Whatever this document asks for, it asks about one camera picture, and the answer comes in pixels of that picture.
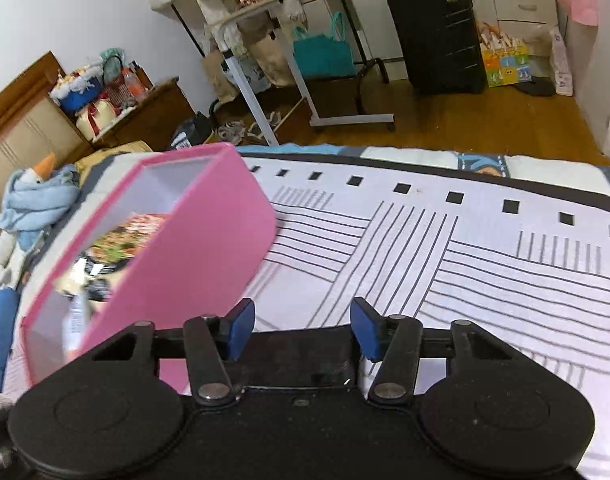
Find brown paper bag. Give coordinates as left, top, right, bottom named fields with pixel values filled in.
left=200, top=49, right=242, bottom=104

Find goose plush with blue scarf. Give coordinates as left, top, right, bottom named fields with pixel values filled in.
left=0, top=152, right=82, bottom=262

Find white rolling side table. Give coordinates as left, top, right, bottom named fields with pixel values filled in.
left=205, top=0, right=397, bottom=147

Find wooden headboard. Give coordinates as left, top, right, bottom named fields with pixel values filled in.
left=0, top=50, right=94, bottom=244

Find orange drink bottle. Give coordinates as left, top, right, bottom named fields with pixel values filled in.
left=122, top=67, right=148, bottom=104

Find blue basket with plush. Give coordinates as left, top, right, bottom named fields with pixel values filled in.
left=49, top=61, right=106, bottom=114

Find black slippers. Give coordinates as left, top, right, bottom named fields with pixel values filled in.
left=514, top=77, right=556, bottom=97

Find black suitcase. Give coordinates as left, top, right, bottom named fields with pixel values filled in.
left=387, top=0, right=488, bottom=96

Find black bag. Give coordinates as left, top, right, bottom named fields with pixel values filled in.
left=170, top=111, right=214, bottom=151

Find teal shopping bag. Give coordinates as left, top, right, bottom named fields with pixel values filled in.
left=292, top=11, right=357, bottom=80

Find white plastic bag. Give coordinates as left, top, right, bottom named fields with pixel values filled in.
left=549, top=25, right=575, bottom=97

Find colourful cardboard box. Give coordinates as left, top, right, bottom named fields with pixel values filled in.
left=479, top=22, right=530, bottom=89

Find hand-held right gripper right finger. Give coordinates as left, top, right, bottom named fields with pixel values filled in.
left=350, top=297, right=513, bottom=406

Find colourful printed snack bag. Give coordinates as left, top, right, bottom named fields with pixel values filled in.
left=82, top=211, right=170, bottom=267

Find pair of shoes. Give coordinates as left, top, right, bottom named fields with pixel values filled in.
left=217, top=119, right=266, bottom=144

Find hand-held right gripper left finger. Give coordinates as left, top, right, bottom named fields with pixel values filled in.
left=92, top=297, right=256, bottom=406

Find wooden nightstand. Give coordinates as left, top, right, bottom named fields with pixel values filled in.
left=91, top=77, right=196, bottom=152

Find blue pillow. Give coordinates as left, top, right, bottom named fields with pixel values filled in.
left=0, top=289, right=22, bottom=394

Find cream handbag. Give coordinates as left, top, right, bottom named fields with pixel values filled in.
left=76, top=98, right=117, bottom=142

